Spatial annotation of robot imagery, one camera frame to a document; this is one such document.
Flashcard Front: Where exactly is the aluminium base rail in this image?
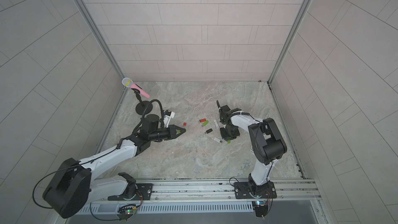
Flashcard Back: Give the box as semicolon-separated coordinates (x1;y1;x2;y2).
77;178;321;220

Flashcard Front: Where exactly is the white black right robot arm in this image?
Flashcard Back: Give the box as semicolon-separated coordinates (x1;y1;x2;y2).
217;103;287;199

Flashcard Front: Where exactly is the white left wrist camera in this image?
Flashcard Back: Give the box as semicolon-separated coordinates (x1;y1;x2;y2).
163;110;175;128

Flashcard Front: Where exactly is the pink toy microphone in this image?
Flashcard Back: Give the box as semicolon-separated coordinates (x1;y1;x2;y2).
122;77;150;98

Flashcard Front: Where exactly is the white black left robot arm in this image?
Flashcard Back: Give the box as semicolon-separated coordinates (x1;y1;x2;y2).
42;111;186;219

